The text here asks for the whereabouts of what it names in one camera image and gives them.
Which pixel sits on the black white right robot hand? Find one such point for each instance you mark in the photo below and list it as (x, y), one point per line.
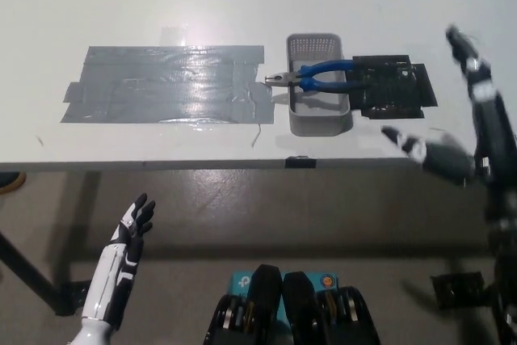
(486, 119)

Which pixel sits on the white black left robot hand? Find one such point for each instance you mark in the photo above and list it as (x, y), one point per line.
(115, 272)

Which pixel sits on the black metal table leg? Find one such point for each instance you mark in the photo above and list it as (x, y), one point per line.
(28, 272)

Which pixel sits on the teal cardboard box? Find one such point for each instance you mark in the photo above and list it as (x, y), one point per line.
(242, 282)

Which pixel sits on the yellow black round object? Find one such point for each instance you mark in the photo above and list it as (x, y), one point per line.
(11, 182)

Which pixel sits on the grey perforated plastic basket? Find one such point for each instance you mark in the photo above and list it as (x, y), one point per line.
(319, 120)

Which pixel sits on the grey duct tape patch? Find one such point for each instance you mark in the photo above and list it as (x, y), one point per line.
(161, 86)

